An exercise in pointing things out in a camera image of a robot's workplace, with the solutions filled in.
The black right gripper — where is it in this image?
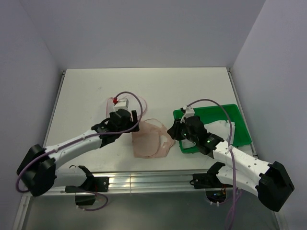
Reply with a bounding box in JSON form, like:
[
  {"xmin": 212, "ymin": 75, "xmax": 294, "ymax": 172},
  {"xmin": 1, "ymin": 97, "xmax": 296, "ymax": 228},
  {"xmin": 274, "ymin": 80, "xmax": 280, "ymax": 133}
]
[{"xmin": 166, "ymin": 118, "xmax": 198, "ymax": 144}]

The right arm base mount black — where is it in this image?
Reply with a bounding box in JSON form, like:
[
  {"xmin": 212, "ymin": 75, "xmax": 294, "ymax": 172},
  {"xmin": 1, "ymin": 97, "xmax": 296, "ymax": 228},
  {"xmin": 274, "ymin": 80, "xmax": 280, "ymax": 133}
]
[{"xmin": 189, "ymin": 173, "xmax": 232, "ymax": 204}]

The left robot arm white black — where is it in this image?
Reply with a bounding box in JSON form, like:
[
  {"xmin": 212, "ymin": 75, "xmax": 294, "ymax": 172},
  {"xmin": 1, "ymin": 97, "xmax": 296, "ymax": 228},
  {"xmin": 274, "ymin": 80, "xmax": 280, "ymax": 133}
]
[{"xmin": 17, "ymin": 109, "xmax": 140, "ymax": 196}]

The mesh laundry bag pink trim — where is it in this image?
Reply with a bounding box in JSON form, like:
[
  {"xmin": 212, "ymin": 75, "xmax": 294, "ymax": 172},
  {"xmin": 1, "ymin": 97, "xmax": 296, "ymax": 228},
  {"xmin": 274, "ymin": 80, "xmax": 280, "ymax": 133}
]
[{"xmin": 102, "ymin": 94, "xmax": 147, "ymax": 118}]

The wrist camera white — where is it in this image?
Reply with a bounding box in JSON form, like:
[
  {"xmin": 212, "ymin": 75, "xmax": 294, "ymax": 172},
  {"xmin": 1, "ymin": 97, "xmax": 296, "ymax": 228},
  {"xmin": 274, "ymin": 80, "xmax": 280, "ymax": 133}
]
[
  {"xmin": 180, "ymin": 105, "xmax": 195, "ymax": 123},
  {"xmin": 113, "ymin": 98, "xmax": 129, "ymax": 112}
]

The white cloth in tray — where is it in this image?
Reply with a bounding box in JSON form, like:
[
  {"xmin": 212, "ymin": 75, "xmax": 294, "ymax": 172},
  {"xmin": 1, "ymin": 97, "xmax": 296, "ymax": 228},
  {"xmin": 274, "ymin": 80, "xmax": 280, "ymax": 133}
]
[{"xmin": 179, "ymin": 119, "xmax": 237, "ymax": 149}]

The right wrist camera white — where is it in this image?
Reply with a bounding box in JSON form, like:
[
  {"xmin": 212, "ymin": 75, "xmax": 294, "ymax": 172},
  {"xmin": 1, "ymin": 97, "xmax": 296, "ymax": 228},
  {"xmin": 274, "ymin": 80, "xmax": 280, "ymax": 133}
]
[{"xmin": 180, "ymin": 105, "xmax": 195, "ymax": 123}]

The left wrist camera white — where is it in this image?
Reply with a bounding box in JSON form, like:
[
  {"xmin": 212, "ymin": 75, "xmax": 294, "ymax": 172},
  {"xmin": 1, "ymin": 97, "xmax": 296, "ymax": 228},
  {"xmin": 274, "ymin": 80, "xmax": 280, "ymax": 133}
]
[{"xmin": 113, "ymin": 98, "xmax": 129, "ymax": 112}]

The green plastic tray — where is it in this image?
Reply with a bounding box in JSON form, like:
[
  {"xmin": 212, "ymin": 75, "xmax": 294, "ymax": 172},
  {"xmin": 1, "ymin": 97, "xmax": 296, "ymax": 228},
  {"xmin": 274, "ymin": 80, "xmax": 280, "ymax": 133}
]
[{"xmin": 173, "ymin": 104, "xmax": 251, "ymax": 155}]

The pink beige bra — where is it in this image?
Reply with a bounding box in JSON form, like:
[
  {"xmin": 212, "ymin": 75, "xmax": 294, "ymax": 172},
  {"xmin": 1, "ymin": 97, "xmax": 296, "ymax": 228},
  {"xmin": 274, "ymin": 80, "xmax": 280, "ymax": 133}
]
[{"xmin": 131, "ymin": 118, "xmax": 175, "ymax": 159}]

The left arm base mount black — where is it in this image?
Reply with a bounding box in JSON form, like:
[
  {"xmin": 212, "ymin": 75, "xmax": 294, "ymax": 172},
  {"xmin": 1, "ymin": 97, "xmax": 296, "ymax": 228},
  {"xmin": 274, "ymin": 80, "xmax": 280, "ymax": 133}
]
[{"xmin": 65, "ymin": 176, "xmax": 109, "ymax": 210}]

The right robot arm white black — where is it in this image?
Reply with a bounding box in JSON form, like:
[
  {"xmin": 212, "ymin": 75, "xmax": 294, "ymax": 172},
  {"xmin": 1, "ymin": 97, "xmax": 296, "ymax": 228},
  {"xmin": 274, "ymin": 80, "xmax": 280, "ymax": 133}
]
[{"xmin": 167, "ymin": 116, "xmax": 295, "ymax": 212}]

